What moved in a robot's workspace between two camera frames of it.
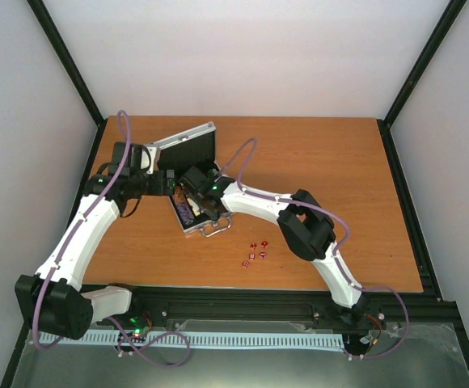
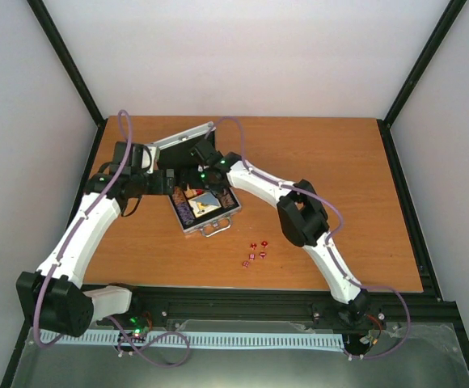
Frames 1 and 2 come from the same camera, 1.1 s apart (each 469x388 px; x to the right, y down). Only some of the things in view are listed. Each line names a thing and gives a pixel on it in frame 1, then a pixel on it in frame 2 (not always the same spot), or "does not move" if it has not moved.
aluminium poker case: x=194 y=147 does not move
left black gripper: x=158 y=188 does not move
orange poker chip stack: x=178 y=196 does not move
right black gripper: x=214 y=215 to x=184 y=177
